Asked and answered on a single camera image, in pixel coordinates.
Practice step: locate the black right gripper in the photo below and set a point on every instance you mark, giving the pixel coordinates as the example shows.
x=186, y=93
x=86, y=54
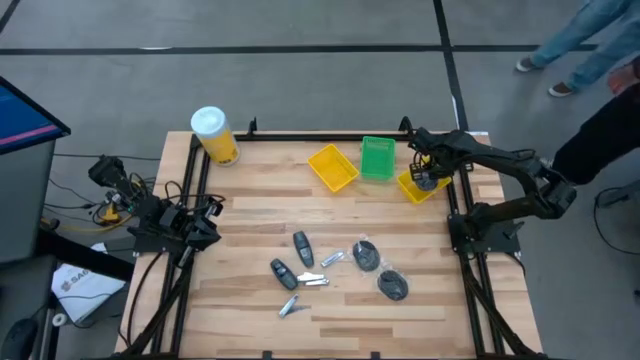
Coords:
x=425, y=167

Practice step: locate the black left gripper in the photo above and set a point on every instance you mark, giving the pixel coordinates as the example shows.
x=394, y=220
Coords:
x=182, y=222

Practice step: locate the black round item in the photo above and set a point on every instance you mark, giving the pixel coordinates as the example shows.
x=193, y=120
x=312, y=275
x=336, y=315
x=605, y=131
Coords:
x=426, y=185
x=393, y=285
x=366, y=256

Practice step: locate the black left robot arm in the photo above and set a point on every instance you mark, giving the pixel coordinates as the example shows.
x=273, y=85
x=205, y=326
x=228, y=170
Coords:
x=150, y=220

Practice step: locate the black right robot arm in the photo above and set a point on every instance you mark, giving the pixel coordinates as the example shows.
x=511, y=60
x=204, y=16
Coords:
x=500, y=160

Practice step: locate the yellow plastic slotted basket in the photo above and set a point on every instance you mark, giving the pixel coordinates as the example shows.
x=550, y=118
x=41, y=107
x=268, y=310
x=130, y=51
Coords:
x=412, y=194
x=332, y=167

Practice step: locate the green plastic slotted basket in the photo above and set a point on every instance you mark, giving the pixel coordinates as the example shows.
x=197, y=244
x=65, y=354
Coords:
x=377, y=160

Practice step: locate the yellow wipes canister white lid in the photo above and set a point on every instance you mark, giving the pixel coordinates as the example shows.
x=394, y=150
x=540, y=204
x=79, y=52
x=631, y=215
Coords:
x=220, y=145

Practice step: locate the white printed paper sheet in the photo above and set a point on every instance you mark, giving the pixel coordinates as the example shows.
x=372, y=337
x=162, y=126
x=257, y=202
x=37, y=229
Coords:
x=85, y=292

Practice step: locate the person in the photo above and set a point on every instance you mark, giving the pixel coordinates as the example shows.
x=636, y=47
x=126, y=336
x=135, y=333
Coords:
x=580, y=30
x=600, y=135

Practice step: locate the white tape roll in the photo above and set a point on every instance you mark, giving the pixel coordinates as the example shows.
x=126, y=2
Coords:
x=55, y=320

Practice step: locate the computer monitor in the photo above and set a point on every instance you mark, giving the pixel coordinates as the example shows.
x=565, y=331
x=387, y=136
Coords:
x=25, y=175

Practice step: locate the person's hand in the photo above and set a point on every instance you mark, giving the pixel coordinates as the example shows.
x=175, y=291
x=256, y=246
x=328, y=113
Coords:
x=622, y=77

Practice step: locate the black aluminium table frame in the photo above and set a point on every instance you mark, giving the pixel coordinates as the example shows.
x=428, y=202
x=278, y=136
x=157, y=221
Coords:
x=192, y=165

